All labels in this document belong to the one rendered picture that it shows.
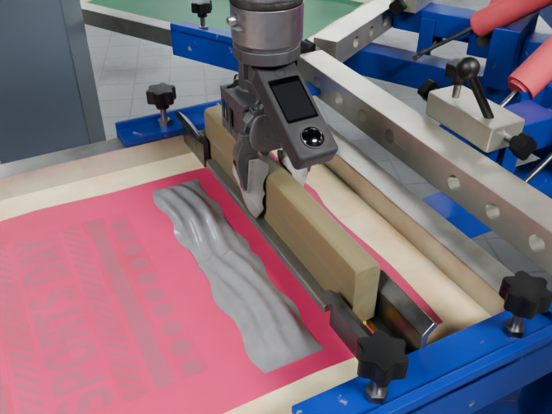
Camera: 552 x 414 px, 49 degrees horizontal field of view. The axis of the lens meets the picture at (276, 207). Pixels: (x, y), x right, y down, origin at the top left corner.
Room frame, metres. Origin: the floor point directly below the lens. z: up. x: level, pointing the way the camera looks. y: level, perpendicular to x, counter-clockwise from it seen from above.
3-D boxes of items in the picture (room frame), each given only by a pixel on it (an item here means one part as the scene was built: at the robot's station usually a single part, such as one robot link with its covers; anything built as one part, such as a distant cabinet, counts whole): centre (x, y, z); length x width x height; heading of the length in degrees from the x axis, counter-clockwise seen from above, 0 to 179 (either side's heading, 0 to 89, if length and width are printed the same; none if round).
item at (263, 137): (0.62, 0.01, 1.15); 0.09 x 0.08 x 0.12; 27
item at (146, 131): (0.86, 0.10, 0.98); 0.30 x 0.05 x 0.07; 117
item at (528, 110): (0.76, -0.32, 1.02); 0.17 x 0.06 x 0.05; 117
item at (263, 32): (0.61, 0.01, 1.23); 0.08 x 0.08 x 0.05
